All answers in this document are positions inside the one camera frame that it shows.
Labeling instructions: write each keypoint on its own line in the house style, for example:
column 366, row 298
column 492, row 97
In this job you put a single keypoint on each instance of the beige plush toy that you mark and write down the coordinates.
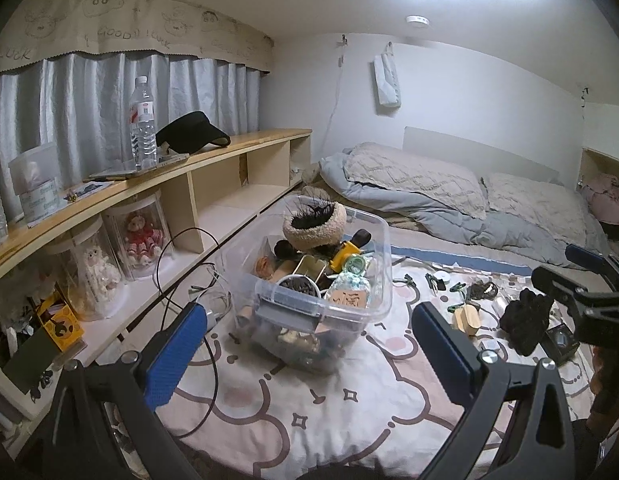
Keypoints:
column 310, row 176

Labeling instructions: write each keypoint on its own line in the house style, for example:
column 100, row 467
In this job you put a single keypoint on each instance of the blue floral pouch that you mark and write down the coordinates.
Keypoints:
column 353, row 282

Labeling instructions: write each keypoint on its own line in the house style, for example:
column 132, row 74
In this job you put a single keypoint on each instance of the white smoke detector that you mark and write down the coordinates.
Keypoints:
column 418, row 20

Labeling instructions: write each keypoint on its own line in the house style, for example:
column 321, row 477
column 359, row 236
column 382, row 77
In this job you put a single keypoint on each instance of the blue-grey quilt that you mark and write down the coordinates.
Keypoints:
column 439, row 215

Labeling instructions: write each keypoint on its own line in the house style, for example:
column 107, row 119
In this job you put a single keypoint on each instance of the white plastic tub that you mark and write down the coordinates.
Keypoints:
column 37, row 185

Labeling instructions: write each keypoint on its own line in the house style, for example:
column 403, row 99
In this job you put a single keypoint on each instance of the red doll display case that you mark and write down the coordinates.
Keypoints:
column 139, row 235

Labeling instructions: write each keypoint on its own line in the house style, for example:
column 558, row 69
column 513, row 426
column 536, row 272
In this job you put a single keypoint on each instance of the beige textured pillow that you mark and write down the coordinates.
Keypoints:
column 534, row 205
column 414, row 177

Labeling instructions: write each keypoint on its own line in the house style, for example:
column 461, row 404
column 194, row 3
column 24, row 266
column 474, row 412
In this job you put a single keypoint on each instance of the cartoon printed blanket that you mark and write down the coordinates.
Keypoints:
column 339, row 410

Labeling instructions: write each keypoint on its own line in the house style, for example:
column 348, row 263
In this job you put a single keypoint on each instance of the white headboard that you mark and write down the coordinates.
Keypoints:
column 479, row 150

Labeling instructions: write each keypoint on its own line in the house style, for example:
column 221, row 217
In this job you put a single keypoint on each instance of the small dark clip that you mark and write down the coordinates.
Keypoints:
column 234, row 337

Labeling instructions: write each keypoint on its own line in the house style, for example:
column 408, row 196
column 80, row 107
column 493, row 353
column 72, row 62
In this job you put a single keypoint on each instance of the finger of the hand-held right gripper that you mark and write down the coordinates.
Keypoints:
column 557, row 282
column 587, row 258

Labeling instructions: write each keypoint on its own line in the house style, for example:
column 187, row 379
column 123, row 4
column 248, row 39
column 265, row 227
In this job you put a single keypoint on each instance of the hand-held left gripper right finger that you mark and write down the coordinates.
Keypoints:
column 442, row 350

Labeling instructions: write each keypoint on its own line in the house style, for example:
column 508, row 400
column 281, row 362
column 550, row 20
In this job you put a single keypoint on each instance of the dark green notebook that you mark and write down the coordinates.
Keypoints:
column 29, row 362

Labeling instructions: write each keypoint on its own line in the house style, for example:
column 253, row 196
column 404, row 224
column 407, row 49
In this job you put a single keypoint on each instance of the yellow plastic device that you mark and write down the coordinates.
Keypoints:
column 345, row 255

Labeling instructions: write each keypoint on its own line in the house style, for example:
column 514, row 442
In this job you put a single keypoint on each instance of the brown hair claw clip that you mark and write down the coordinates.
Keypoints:
column 299, row 287

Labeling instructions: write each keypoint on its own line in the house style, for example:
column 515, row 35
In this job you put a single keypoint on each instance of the cartoon printed valance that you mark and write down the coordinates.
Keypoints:
column 129, row 25

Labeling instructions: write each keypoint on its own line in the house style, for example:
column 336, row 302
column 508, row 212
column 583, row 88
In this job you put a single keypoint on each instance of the clear plastic storage box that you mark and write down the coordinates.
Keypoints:
column 289, row 320

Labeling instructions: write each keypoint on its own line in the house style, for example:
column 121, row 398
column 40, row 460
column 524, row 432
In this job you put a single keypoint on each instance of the green clothes peg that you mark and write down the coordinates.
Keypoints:
column 408, row 280
column 457, row 287
column 432, row 282
column 454, row 305

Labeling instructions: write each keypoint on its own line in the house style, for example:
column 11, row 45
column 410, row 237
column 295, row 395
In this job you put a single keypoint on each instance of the white doll display case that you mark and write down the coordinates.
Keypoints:
column 92, row 270

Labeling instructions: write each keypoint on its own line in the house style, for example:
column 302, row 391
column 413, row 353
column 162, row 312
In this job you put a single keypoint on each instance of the dark printed card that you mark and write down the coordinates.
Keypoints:
column 89, row 191

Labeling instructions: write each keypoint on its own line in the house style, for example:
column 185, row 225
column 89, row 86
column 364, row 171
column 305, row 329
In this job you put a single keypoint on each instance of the white hanging pouch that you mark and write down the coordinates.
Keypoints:
column 388, row 77

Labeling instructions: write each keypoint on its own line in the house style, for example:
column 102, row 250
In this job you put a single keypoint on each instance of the pink clothing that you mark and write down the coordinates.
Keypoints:
column 607, row 200

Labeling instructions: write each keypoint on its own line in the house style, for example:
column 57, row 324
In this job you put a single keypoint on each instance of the orange shell ornament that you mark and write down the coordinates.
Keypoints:
column 264, row 266

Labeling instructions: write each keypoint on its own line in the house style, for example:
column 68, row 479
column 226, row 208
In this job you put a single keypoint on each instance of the beige fuzzy slipper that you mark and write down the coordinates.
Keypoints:
column 314, row 232

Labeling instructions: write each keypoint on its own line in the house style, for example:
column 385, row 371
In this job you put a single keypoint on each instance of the yellow black carton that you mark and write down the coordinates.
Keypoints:
column 59, row 325

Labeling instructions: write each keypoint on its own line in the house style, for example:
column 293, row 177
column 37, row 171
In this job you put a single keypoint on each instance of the cream side cabinet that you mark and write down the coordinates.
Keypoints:
column 592, row 160

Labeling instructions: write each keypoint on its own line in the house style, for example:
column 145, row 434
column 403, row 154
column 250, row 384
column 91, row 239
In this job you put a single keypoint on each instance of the green round jar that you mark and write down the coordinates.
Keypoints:
column 358, row 263

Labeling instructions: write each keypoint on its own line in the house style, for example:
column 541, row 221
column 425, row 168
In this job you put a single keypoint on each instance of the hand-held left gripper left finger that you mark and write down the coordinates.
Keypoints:
column 177, row 350

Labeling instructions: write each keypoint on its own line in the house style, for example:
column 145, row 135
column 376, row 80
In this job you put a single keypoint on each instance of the long wooden shelf unit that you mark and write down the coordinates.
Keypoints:
column 239, row 142

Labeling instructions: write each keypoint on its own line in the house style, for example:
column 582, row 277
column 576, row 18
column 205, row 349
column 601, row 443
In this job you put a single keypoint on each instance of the small white round tin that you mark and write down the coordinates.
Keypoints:
column 442, row 276

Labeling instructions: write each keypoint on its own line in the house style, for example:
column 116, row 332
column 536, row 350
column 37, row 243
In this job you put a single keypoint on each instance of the black cylinder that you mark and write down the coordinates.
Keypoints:
column 284, row 249

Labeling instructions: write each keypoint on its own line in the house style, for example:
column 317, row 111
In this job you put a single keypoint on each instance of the pale blue curtain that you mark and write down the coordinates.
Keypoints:
column 89, row 110

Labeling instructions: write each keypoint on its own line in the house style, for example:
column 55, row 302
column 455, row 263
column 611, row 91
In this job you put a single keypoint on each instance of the person's right hand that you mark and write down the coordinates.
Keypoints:
column 598, row 370

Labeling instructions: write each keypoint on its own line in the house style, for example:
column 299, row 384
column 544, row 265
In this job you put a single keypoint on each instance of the carved wooden block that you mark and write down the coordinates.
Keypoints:
column 348, row 299

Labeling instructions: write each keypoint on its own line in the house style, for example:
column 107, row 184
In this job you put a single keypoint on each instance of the light wooden stand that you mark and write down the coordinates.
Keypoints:
column 467, row 319

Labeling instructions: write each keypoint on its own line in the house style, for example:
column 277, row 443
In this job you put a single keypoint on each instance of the pair of black gloves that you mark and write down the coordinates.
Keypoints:
column 524, row 320

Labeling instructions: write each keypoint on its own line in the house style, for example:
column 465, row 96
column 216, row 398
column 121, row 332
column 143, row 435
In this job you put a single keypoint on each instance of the black sun visor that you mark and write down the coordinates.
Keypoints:
column 189, row 132

